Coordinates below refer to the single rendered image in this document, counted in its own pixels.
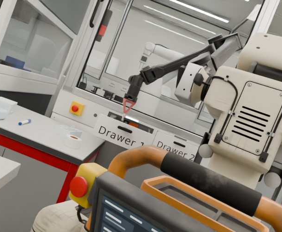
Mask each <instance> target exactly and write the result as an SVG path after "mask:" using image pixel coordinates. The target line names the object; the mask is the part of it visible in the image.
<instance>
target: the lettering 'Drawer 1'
mask: <svg viewBox="0 0 282 232"><path fill-rule="evenodd" d="M102 127H103V126H101V127H100V130H101V128H102ZM103 128H104V129H105V131H104V133H105V132H106V128H105V127H103ZM100 130H99V133H100ZM104 133H100V134H104ZM114 134H115V133H114ZM113 136H114V139H115V136H116V134H115V135H113ZM118 137H119V135H118ZM118 137H117V140H118V141H119V139H120V138H121V142H122V141H123V139H124V138H125V137H124V138H123V139H122V136H120V138H118ZM111 138H112V135H111ZM112 139H113V138H112ZM126 141H127V139H126V140H125V143H126ZM127 142H130V139H129V141H127ZM126 144H127V143H126ZM128 145H129V144H128Z"/></svg>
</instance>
